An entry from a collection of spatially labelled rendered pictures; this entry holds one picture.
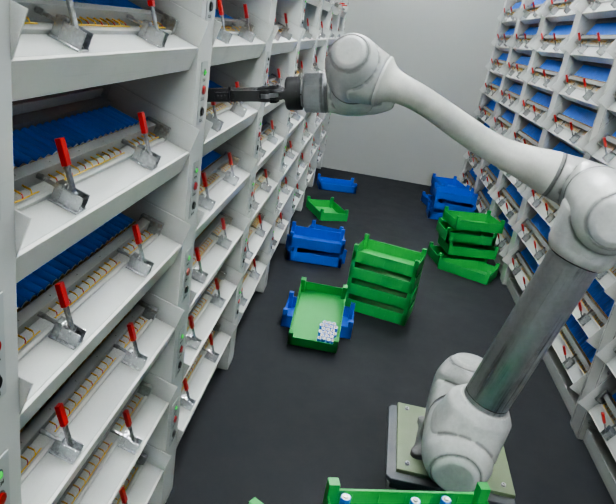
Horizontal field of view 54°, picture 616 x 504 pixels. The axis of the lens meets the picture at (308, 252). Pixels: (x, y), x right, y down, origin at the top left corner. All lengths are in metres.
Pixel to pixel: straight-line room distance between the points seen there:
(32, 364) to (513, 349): 0.90
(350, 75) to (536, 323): 0.61
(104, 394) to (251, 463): 0.80
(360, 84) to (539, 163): 0.42
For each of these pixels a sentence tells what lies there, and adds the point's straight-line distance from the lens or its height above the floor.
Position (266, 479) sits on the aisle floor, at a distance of 1.81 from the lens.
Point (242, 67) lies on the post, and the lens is 1.90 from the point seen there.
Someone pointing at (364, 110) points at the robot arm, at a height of 1.05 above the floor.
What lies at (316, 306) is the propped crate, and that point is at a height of 0.10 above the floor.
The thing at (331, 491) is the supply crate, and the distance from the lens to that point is 1.12.
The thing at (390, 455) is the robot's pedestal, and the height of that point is 0.20.
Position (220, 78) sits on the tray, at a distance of 1.92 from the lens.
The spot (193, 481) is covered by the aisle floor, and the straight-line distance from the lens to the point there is 1.79.
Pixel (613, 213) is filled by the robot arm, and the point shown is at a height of 0.98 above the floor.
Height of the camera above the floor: 1.21
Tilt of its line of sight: 21 degrees down
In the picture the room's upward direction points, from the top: 9 degrees clockwise
